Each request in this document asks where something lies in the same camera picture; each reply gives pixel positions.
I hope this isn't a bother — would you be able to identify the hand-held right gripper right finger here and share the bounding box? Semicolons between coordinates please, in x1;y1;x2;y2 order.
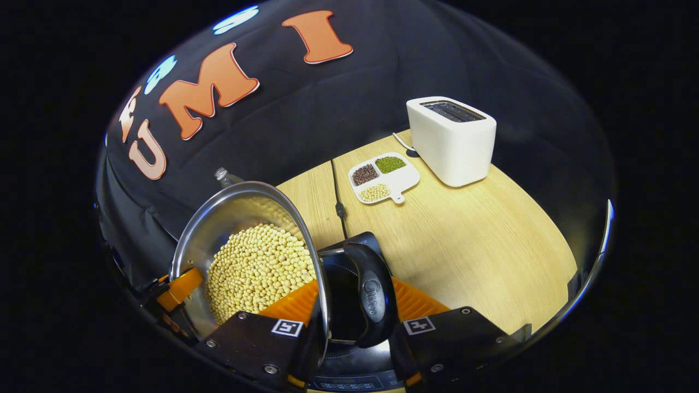
389;277;533;389

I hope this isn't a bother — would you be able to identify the black induction cooktop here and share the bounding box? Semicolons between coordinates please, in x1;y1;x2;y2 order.
306;231;407;392

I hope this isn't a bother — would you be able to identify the white toaster cord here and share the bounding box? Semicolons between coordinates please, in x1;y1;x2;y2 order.
392;132;418;154

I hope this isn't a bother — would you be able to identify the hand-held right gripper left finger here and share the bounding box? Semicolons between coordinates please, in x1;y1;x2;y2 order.
198;280;328;391

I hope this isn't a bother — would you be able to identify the white toaster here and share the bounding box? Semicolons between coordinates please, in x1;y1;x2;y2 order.
406;96;497;188

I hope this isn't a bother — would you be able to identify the white divided dish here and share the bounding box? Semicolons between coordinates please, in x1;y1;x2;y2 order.
348;152;421;205

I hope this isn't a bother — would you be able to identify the dark red beans portion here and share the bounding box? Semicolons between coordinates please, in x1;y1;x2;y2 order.
352;164;380;186

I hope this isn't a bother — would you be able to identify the black power cable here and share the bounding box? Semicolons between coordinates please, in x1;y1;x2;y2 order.
329;159;348;239

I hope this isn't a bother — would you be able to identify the pale beans portion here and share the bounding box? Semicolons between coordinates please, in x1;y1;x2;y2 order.
360;183;391;202

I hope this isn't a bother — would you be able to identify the heap of soybeans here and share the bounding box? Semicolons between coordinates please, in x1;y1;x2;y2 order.
205;224;317;325

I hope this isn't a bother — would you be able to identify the stainless steel pot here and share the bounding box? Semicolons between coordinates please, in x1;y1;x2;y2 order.
169;181;399;383

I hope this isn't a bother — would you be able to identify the green mung beans portion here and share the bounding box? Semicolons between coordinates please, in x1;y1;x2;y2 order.
375;156;407;174

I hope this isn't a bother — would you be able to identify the clear plastic water bottle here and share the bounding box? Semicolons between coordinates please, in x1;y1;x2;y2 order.
213;167;244;189

